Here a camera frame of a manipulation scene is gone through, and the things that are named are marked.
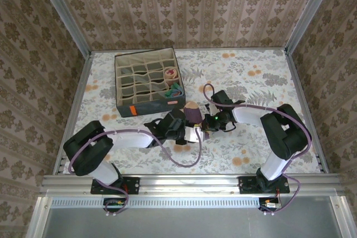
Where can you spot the purple sock with tan toe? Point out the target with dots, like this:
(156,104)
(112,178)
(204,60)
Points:
(192,114)

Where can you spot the dark fabric sock organizer box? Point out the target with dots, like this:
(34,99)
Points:
(150,107)

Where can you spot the teal sock with green toe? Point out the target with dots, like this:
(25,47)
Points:
(174,92)

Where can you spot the tan sock with maroon toe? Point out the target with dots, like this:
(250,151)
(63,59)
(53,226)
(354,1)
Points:
(170,74)

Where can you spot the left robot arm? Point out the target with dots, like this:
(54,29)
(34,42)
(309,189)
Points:
(86,148)

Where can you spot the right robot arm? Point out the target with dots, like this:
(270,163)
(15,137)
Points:
(284,135)

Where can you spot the floral tablecloth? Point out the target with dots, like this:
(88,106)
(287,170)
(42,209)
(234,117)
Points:
(145,162)

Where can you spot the grey metal panel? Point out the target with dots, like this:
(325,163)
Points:
(189,224)

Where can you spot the aluminium frame cross rail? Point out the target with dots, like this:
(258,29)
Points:
(189,183)

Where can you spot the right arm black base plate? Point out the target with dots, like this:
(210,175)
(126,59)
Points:
(246,186)

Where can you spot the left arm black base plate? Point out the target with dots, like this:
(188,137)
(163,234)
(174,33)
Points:
(134,186)

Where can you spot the aluminium frame post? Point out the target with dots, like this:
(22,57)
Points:
(309,12)
(63,12)

